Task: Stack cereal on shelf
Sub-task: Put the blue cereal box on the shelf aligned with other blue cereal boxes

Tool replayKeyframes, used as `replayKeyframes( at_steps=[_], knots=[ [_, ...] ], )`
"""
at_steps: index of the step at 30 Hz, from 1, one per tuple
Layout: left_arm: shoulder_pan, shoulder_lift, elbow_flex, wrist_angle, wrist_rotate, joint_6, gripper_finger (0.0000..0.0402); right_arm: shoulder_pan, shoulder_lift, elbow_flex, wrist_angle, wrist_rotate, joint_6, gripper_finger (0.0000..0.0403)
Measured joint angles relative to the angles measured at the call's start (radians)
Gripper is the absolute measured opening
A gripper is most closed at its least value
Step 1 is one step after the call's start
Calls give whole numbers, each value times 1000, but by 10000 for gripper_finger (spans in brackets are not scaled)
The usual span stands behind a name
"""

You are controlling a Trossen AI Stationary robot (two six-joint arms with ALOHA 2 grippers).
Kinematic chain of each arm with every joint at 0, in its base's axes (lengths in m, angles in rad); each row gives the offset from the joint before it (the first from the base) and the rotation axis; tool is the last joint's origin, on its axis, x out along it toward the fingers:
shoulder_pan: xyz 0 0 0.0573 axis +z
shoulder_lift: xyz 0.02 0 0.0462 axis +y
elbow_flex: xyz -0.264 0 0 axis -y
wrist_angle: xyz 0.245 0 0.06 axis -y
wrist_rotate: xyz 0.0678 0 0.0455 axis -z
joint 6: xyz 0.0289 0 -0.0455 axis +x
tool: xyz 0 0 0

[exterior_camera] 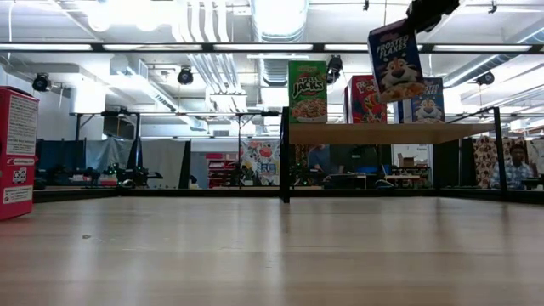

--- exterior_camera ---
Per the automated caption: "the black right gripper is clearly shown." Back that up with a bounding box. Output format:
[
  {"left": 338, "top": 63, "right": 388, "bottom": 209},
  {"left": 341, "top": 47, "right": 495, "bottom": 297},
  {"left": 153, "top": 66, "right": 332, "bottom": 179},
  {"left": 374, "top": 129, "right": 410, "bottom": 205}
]
[{"left": 406, "top": 0, "right": 461, "bottom": 34}]

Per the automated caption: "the green Apple Jacks cereal box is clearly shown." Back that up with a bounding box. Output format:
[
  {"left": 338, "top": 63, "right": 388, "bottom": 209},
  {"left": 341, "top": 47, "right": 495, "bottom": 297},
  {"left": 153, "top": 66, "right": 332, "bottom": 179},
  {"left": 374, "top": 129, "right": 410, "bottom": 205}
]
[{"left": 287, "top": 59, "right": 329, "bottom": 125}]

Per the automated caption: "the wooden shelf board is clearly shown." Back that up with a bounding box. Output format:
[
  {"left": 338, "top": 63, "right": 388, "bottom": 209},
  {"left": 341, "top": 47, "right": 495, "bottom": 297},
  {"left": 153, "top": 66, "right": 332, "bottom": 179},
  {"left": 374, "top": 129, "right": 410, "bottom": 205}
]
[{"left": 290, "top": 122, "right": 497, "bottom": 146}]

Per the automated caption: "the cardboard box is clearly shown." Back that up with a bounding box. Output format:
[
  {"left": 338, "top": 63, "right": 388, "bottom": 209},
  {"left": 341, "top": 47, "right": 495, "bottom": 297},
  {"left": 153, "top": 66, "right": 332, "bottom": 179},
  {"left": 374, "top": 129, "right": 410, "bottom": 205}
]
[{"left": 397, "top": 152, "right": 420, "bottom": 169}]

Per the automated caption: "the black partition panel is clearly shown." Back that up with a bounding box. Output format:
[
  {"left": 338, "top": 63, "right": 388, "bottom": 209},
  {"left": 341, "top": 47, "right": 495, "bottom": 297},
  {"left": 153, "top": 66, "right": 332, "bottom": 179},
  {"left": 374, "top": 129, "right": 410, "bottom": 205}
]
[{"left": 432, "top": 139, "right": 473, "bottom": 191}]

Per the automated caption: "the brown patterned hanging cloth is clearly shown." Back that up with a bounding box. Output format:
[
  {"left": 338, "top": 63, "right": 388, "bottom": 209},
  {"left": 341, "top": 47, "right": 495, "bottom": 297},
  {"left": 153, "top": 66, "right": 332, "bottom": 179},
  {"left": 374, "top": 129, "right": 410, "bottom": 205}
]
[{"left": 471, "top": 135, "right": 530, "bottom": 191}]

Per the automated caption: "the black cabinet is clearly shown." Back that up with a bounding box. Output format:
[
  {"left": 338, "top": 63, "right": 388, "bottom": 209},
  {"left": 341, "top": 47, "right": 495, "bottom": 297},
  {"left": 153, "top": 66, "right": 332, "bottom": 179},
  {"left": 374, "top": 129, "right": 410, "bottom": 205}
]
[{"left": 329, "top": 144, "right": 393, "bottom": 190}]

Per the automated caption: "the small background table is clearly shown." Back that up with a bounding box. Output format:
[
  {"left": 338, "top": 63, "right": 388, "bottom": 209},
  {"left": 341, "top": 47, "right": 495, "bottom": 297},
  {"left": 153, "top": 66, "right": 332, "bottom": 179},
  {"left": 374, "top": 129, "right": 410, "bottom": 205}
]
[{"left": 384, "top": 173, "right": 422, "bottom": 189}]

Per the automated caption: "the person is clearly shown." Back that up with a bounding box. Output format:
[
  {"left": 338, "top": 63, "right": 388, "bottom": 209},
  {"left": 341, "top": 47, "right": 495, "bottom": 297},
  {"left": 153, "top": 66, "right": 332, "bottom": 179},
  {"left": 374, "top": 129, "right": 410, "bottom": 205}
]
[
  {"left": 488, "top": 143, "right": 537, "bottom": 190},
  {"left": 308, "top": 144, "right": 345, "bottom": 176}
]

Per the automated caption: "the colourful floral hanging cloth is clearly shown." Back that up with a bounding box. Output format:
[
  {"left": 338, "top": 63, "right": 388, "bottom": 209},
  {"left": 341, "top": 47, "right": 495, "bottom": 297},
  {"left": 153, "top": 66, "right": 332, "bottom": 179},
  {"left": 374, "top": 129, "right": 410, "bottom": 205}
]
[{"left": 241, "top": 139, "right": 281, "bottom": 187}]

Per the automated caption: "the red storage shelving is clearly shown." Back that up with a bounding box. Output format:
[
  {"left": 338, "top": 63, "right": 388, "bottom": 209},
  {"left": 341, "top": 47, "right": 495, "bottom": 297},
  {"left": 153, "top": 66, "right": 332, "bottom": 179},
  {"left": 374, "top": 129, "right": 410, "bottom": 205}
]
[{"left": 206, "top": 151, "right": 241, "bottom": 188}]

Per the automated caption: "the white sheet on partition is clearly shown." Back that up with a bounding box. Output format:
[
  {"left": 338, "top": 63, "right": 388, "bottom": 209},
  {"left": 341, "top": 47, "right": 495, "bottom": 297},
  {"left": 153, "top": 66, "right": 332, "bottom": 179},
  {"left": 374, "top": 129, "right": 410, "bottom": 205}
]
[{"left": 138, "top": 138, "right": 193, "bottom": 190}]

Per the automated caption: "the grey tarp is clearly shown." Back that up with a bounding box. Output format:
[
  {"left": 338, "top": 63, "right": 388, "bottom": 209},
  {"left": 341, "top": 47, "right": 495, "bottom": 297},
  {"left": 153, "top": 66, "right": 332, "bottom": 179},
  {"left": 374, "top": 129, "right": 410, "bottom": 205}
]
[{"left": 84, "top": 138, "right": 144, "bottom": 173}]

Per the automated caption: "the workbench with robot arms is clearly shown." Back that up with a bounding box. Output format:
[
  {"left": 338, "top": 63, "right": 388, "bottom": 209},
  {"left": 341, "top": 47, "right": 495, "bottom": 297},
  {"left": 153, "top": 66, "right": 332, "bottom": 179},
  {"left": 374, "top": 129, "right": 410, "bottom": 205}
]
[{"left": 33, "top": 164, "right": 165, "bottom": 190}]

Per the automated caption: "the dark blue partition panel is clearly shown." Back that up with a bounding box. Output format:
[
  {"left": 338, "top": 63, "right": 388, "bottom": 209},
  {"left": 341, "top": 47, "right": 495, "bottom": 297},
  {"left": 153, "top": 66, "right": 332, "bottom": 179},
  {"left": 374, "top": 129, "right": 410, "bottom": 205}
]
[{"left": 36, "top": 139, "right": 88, "bottom": 171}]

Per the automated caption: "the black ceiling-hung camera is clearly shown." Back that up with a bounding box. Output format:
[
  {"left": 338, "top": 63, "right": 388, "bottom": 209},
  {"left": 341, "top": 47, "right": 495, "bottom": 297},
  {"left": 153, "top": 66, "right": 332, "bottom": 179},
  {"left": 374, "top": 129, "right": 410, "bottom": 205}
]
[
  {"left": 31, "top": 72, "right": 52, "bottom": 93},
  {"left": 474, "top": 71, "right": 496, "bottom": 87},
  {"left": 177, "top": 66, "right": 196, "bottom": 86}
]

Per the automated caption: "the black overhead camera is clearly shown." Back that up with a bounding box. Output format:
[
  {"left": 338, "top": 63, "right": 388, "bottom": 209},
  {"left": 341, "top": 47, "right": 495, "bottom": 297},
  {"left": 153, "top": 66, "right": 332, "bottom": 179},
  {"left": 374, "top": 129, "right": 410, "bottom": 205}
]
[{"left": 321, "top": 54, "right": 343, "bottom": 85}]

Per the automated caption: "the black background rig frame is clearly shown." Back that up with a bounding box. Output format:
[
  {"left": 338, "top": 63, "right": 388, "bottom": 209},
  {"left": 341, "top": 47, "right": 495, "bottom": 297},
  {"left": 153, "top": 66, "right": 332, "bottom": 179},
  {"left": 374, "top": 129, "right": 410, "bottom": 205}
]
[{"left": 69, "top": 109, "right": 282, "bottom": 189}]

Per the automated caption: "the black aluminium rig frame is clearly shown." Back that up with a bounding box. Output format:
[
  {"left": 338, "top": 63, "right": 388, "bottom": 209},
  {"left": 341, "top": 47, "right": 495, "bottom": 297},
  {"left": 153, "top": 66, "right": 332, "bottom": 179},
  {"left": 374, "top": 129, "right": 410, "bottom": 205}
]
[{"left": 0, "top": 41, "right": 544, "bottom": 201}]

